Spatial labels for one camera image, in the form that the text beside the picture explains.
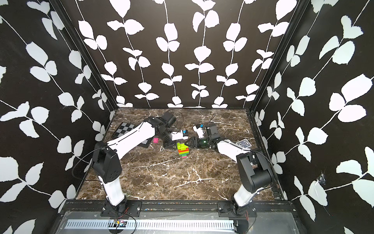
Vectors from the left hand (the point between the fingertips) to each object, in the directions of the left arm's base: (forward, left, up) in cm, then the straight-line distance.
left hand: (176, 142), depth 85 cm
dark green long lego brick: (-4, -4, -10) cm, 11 cm away
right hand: (+1, -6, -2) cm, 7 cm away
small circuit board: (-37, +29, -14) cm, 49 cm away
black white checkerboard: (+20, +39, -11) cm, 45 cm away
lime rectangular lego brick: (-3, -4, -8) cm, 9 cm away
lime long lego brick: (-3, -6, -1) cm, 7 cm away
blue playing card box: (+4, -46, -12) cm, 48 cm away
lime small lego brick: (-3, -3, -1) cm, 4 cm away
